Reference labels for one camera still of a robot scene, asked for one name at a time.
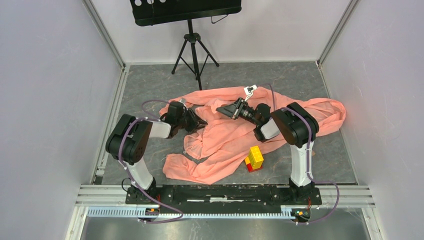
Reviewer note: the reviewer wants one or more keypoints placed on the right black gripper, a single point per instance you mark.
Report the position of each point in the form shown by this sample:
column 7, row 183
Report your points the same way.
column 232, row 109

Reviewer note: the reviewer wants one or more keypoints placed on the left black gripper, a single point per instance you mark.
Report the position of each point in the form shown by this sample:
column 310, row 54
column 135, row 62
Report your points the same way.
column 196, row 123

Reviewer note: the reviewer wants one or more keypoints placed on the salmon pink thin jacket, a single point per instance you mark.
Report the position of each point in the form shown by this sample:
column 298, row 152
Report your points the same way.
column 225, row 143

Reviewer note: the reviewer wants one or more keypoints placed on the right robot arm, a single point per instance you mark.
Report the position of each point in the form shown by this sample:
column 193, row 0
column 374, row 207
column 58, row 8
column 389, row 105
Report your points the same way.
column 297, row 127

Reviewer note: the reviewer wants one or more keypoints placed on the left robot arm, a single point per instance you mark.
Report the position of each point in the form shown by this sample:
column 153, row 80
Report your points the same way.
column 128, row 142

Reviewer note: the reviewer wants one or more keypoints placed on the yellow toy brick block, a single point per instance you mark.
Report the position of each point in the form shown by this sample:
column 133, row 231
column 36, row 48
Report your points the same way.
column 255, row 152

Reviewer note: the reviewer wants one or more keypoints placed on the red toy brick base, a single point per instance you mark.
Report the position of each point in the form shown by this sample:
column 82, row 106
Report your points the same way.
column 249, row 166

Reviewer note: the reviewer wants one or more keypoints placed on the black music stand tripod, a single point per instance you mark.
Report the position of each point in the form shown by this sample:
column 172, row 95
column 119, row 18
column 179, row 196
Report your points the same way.
column 193, row 53

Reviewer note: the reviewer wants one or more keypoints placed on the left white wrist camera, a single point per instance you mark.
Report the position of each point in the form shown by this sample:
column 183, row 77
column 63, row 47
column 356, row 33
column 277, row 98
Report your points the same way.
column 183, row 101

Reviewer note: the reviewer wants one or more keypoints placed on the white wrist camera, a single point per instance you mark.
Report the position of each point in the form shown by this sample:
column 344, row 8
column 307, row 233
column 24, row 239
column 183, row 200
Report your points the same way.
column 183, row 101
column 249, row 91

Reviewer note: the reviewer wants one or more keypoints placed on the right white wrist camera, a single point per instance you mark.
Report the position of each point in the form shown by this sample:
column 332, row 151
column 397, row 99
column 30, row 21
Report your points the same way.
column 249, row 91

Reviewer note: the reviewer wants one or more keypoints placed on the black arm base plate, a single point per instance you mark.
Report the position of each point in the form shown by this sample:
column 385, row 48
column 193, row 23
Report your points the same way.
column 223, row 198

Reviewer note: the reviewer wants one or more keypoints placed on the white slotted cable duct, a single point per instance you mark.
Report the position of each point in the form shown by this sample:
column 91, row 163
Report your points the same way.
column 148, row 213

